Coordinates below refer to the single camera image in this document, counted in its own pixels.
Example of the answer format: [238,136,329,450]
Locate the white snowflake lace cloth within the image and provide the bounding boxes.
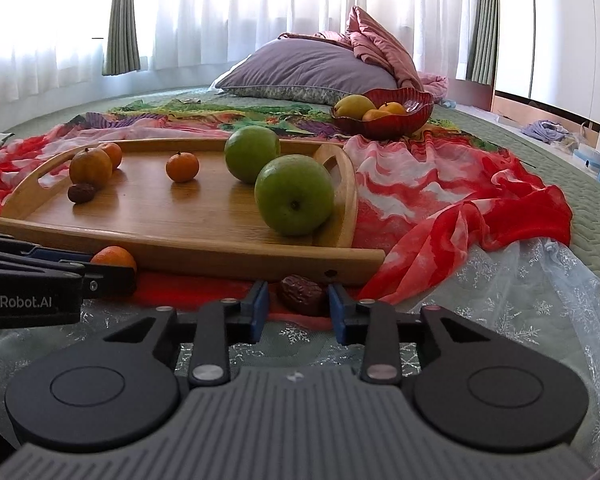
[0,237,600,461]

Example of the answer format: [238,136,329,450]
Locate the green curtain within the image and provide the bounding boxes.
[466,0,502,87]
[102,0,142,77]

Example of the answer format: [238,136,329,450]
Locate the red glass bowl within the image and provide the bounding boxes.
[330,87,435,140]

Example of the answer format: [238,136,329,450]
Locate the white sheer curtain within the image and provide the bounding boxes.
[0,0,481,113]

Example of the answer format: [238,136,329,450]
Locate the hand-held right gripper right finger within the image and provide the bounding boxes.
[327,283,498,382]

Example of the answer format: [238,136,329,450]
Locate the colourful printed scarf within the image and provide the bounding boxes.
[107,98,481,152]

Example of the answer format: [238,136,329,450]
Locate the red and white scarf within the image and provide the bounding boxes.
[0,124,574,311]

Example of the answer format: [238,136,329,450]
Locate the small mandarin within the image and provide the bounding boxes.
[98,142,124,170]
[90,246,138,274]
[166,152,201,184]

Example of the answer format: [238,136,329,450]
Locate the green quilted bedspread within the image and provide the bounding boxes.
[0,82,600,471]

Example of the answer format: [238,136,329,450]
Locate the pink quilt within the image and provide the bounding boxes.
[279,6,449,100]

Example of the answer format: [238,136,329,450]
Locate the wooden tray with handles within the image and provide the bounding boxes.
[0,137,386,287]

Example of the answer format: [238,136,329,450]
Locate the white wardrobe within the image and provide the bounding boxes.
[494,0,600,128]

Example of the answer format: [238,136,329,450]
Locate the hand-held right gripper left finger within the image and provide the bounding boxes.
[102,280,272,387]

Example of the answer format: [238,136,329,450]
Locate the green apple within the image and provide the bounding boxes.
[254,155,335,237]
[224,125,282,185]

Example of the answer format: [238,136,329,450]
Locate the blue crumpled clothes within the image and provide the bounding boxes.
[521,119,572,146]

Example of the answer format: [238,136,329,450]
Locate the purple pillow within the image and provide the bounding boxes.
[214,37,407,107]

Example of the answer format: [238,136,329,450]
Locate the large orange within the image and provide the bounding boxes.
[69,147,114,186]

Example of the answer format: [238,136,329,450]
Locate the dried red date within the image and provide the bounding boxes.
[67,183,99,205]
[279,274,329,317]

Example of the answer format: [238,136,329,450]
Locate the yellow fruits in bowl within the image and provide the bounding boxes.
[333,95,376,120]

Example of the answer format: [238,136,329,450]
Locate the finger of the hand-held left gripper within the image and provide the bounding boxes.
[0,257,137,297]
[0,231,94,264]

